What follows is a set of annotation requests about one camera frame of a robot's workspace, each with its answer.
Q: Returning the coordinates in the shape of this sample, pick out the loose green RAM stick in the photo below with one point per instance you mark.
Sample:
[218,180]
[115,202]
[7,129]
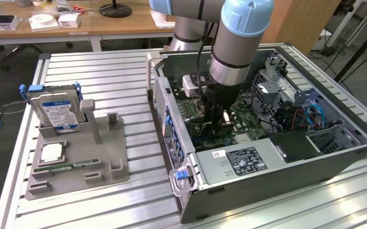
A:
[65,166]

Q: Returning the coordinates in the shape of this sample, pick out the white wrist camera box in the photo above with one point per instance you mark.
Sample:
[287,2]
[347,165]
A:
[191,86]

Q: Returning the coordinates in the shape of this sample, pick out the black office chair base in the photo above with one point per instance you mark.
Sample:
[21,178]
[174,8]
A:
[0,47]

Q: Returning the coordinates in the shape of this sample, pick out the black stand pole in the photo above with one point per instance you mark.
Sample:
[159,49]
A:
[360,51]

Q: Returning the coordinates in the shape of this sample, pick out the small white box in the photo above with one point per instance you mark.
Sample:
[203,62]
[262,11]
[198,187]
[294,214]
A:
[69,21]

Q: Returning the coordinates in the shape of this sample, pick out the white boxes on desk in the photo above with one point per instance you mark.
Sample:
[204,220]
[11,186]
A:
[43,23]

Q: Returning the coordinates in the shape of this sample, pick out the grey power supply unit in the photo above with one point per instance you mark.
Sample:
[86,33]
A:
[215,171]

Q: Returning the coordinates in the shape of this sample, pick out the silver chipset heatsink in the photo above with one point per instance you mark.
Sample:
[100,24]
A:
[243,138]

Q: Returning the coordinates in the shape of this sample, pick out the tall metal disk bay cage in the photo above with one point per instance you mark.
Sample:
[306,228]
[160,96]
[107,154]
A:
[266,90]

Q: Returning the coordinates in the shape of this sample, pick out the grey cup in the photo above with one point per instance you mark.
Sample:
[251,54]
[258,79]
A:
[23,3]

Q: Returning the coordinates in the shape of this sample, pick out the CPU socket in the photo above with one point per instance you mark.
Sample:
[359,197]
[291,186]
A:
[200,108]

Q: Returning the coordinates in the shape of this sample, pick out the low metal disk bay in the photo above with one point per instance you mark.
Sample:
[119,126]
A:
[335,140]

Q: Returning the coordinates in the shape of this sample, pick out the green motherboard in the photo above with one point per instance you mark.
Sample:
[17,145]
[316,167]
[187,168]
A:
[250,124]

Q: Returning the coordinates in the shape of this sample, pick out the silver CPU chip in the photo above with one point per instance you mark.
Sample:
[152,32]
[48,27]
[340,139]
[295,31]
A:
[52,152]

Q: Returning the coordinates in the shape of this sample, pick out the white papers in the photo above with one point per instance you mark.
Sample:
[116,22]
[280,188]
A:
[162,22]

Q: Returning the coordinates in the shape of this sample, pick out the hard disk in blue caddy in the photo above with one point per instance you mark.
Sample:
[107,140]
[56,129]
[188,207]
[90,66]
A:
[56,112]

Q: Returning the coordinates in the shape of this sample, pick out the black lamp base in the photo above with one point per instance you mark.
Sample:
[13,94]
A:
[115,12]

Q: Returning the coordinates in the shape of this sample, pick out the wooden cabinet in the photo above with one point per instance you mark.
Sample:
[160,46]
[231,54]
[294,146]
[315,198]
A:
[298,23]

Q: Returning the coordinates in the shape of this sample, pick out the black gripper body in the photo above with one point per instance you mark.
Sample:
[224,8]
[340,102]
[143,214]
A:
[222,95]

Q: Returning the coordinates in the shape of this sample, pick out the blue expansion slot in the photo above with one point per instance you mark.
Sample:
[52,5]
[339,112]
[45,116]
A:
[198,138]

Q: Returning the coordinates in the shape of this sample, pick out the wooden desk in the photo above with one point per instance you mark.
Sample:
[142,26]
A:
[123,26]

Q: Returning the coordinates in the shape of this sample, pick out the open dark grey PC case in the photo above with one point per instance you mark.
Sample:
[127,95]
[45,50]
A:
[266,190]

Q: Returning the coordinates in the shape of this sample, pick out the blue case latch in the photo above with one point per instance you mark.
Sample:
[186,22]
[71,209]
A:
[182,176]

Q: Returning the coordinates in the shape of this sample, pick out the white box with black lid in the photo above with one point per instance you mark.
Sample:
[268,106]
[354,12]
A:
[4,25]

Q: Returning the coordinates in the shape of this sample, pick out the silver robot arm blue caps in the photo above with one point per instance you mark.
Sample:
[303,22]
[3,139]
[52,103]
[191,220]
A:
[240,47]

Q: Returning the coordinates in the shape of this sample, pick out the grey parts rack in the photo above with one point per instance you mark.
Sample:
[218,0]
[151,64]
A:
[82,167]

